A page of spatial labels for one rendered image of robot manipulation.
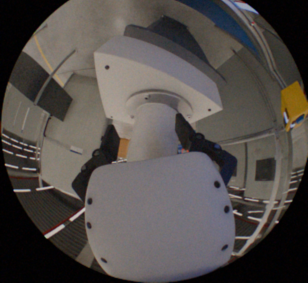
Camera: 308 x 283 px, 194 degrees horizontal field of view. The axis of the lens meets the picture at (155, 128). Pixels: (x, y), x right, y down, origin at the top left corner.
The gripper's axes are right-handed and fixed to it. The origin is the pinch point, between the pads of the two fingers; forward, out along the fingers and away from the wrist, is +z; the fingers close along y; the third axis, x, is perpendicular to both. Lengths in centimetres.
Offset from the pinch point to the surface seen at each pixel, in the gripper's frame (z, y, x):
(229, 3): 6.6, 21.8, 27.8
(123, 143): 494, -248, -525
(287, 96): -5.4, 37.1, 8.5
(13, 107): 129, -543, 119
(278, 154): -17, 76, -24
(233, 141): 19, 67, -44
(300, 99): -10.6, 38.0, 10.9
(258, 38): 6.0, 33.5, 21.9
